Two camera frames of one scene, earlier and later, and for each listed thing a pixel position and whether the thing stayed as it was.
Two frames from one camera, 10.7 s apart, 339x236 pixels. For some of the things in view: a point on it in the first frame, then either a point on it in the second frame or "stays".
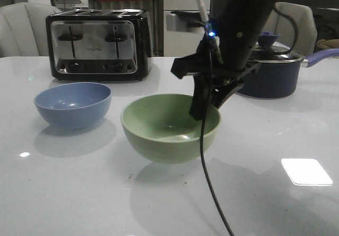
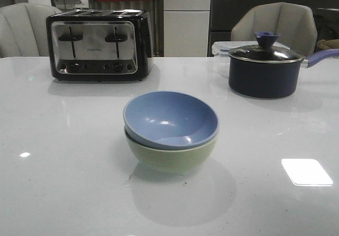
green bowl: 160,128 → 168,160
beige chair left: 23,29 stays
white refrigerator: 183,23 stays
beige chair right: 305,23 stays
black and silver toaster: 99,44 stays
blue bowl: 74,105 → 169,120
